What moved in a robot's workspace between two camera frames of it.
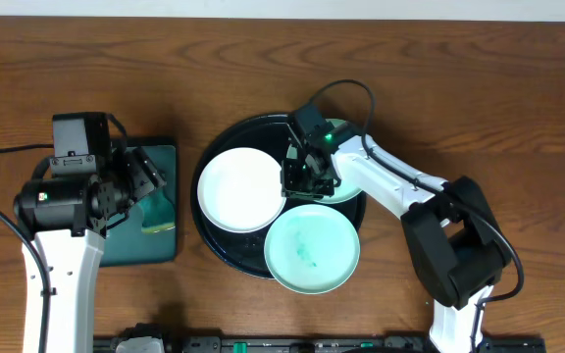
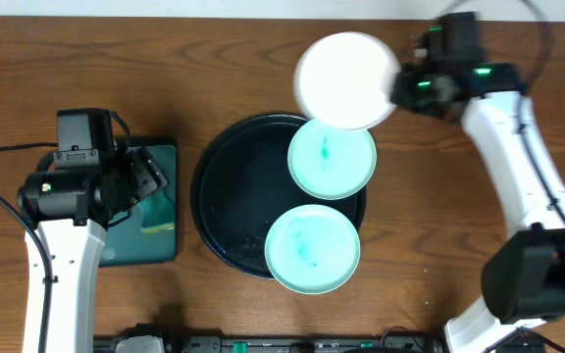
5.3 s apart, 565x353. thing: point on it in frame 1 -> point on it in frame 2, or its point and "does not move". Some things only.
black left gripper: (146, 170) does not move
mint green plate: (312, 249) does not move
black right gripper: (291, 186) -> (396, 79)
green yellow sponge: (159, 212) does not move
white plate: (239, 189) -> (340, 79)
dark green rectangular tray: (126, 243) does not move
